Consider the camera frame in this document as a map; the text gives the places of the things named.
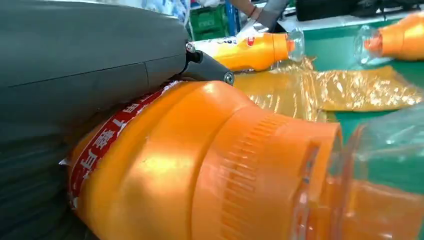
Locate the person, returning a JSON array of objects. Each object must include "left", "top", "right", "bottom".
[{"left": 96, "top": 0, "right": 263, "bottom": 26}]

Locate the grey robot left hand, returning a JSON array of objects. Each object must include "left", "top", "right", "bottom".
[{"left": 0, "top": 0, "right": 236, "bottom": 143}]

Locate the black case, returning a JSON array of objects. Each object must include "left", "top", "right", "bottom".
[{"left": 295, "top": 0, "right": 361, "bottom": 22}]

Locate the yellow plastic sheet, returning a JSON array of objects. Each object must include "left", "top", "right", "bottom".
[{"left": 233, "top": 56, "right": 424, "bottom": 123}]

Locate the blue post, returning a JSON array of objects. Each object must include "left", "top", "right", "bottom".
[{"left": 225, "top": 0, "right": 241, "bottom": 36}]

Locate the orange drink bottle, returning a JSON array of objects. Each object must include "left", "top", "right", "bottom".
[
  {"left": 192, "top": 27, "right": 306, "bottom": 73},
  {"left": 352, "top": 12, "right": 424, "bottom": 65},
  {"left": 59, "top": 80, "right": 424, "bottom": 240}
]

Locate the green plastic crate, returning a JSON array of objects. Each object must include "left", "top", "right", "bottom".
[{"left": 188, "top": 4, "right": 230, "bottom": 41}]

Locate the dark tablet on stand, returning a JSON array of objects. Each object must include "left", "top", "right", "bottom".
[{"left": 256, "top": 0, "right": 290, "bottom": 33}]

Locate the green table mat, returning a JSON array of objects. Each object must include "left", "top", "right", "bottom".
[{"left": 303, "top": 18, "right": 424, "bottom": 147}]

